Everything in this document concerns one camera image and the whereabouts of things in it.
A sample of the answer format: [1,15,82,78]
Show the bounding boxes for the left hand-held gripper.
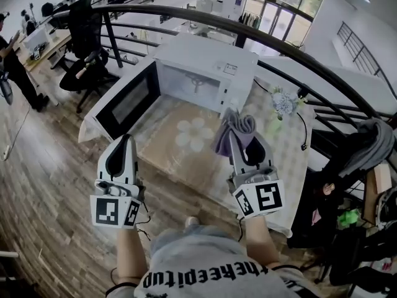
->
[89,134,145,229]

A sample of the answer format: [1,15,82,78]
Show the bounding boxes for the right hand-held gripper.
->
[228,127,285,220]

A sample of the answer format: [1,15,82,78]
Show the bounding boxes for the purple cloth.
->
[212,106,257,158]

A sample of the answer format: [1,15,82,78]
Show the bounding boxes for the flower-shaped glass plate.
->
[164,125,236,179]

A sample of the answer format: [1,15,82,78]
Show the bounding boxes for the person's left forearm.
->
[116,227,148,287]

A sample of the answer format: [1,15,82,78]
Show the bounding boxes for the person's right forearm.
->
[244,214,282,268]

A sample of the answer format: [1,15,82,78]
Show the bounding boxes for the white microwave oven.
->
[94,32,260,142]

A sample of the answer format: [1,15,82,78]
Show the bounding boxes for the table with checkered tablecloth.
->
[78,73,316,238]

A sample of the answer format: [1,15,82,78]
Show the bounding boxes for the pale blue flower bouquet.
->
[269,86,308,120]

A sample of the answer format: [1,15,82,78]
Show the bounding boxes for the black office chair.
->
[58,3,118,114]
[287,119,373,251]
[328,228,397,294]

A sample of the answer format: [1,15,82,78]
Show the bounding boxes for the person's blue jeans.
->
[150,223,246,260]

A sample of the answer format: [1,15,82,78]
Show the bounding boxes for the green bag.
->
[337,209,362,229]

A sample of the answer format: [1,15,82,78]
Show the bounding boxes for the person's grey printed t-shirt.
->
[107,237,323,298]

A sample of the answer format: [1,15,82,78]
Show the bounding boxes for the grey garment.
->
[337,118,395,178]

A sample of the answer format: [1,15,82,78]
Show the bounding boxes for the dark wooden side table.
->
[364,163,391,226]

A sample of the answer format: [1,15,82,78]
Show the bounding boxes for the light wooden desk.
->
[17,26,74,74]

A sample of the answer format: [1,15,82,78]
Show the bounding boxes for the glass entrance doors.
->
[238,0,326,48]

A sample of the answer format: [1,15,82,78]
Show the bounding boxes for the black curved metal railing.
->
[51,4,397,179]

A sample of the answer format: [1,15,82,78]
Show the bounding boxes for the white storage box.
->
[23,26,50,52]

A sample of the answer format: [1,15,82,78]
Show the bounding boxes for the black power cable with plug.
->
[254,76,308,151]

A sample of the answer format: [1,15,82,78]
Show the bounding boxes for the black wall railing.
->
[336,20,397,99]

